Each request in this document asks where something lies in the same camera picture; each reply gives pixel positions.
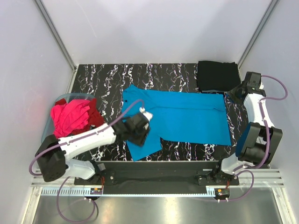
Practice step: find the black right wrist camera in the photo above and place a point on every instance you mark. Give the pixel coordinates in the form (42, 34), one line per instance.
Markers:
(253, 80)

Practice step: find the aluminium rail frame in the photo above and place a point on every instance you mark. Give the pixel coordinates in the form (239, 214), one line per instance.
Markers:
(116, 185)

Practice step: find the blue t shirt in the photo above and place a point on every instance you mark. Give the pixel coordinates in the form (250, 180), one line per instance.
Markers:
(179, 117)

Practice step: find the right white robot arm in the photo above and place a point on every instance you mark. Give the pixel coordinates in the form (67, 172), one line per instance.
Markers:
(260, 140)

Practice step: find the dark red t shirt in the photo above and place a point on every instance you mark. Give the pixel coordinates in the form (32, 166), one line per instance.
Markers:
(95, 118)

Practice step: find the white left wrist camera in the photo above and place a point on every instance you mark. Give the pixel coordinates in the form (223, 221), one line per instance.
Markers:
(146, 114)

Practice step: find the pink t shirt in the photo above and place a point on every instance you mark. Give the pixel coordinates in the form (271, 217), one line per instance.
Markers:
(69, 117)

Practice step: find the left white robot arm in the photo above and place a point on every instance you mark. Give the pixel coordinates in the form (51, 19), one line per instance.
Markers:
(56, 157)

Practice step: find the clear blue plastic basket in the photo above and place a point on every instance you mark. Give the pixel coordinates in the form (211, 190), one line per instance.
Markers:
(68, 97)

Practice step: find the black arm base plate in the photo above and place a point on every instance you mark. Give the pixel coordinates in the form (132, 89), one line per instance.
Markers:
(197, 172)

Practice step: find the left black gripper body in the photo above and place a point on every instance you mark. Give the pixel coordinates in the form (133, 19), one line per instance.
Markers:
(139, 136)

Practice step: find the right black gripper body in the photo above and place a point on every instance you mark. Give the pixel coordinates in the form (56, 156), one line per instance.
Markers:
(233, 94)

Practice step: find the folded black t shirt stack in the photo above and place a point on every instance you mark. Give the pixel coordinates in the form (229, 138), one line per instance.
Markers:
(217, 76)

